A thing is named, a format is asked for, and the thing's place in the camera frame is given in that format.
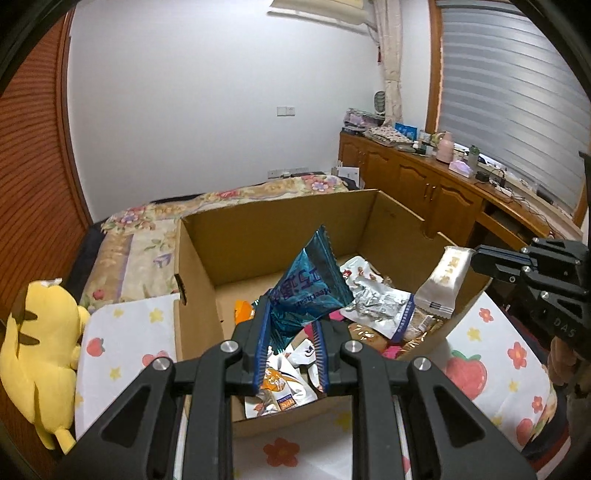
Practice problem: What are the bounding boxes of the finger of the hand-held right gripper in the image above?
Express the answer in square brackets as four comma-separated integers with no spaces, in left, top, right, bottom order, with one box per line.
[470,244,539,271]
[487,264,532,284]

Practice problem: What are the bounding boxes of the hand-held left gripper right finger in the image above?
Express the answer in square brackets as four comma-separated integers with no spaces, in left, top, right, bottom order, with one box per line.
[310,320,539,480]

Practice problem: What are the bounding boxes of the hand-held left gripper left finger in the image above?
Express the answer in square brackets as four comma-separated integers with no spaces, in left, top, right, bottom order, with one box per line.
[65,295,273,480]

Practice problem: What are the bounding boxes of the orange snack packet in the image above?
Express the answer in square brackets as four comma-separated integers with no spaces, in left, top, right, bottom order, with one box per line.
[235,299,257,325]

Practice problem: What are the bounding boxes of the white cartoon snack packet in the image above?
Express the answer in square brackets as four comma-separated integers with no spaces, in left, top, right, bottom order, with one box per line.
[243,339,319,419]

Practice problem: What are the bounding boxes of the white bar snack packet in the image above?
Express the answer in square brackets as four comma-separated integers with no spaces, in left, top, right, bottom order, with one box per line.
[414,246,476,320]

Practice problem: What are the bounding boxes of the blue snack packet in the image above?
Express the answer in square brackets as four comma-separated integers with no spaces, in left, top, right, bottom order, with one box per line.
[268,225,356,344]

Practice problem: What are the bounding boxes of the silver foil snack packet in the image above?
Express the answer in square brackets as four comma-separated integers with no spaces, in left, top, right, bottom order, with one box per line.
[342,281,416,343]

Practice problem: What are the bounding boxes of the brown cardboard box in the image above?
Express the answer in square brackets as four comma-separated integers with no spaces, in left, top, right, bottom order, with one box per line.
[173,188,492,439]

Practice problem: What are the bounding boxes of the person's right hand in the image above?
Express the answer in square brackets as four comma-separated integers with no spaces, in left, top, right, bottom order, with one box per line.
[547,337,587,400]

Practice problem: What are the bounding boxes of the wooden cabinet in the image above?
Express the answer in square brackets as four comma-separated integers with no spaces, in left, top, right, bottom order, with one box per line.
[338,130,585,259]

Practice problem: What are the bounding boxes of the pink thermos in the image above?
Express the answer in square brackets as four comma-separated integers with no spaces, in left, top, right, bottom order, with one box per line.
[436,131,455,164]

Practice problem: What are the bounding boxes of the strawberry printed tablecloth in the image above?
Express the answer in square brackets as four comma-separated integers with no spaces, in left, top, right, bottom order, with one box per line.
[74,291,559,480]

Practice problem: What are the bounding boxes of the folded patterned cloth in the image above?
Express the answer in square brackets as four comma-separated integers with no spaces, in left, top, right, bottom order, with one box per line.
[364,126,411,146]

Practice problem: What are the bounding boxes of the grey striped window blind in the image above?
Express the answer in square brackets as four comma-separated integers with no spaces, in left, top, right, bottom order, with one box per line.
[436,0,589,213]

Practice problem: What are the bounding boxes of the purple storage box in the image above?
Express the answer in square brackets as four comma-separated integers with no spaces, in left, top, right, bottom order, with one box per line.
[344,108,384,132]

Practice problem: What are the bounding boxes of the navy blue blanket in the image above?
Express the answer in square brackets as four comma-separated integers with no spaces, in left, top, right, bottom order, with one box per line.
[69,222,105,296]

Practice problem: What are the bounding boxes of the pale patterned curtain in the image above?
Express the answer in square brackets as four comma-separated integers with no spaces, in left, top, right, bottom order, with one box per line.
[372,0,407,125]

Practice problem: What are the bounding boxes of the yellow plush toy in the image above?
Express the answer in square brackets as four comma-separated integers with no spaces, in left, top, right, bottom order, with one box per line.
[0,278,92,452]

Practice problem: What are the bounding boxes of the wooden louvred wardrobe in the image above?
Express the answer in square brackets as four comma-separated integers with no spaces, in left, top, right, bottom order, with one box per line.
[0,7,93,324]

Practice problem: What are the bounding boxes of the wooden window frame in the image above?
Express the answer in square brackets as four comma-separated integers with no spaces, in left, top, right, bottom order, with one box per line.
[425,0,446,137]

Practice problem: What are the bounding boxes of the cream wall air conditioner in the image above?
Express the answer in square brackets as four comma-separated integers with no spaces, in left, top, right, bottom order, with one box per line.
[268,0,377,33]

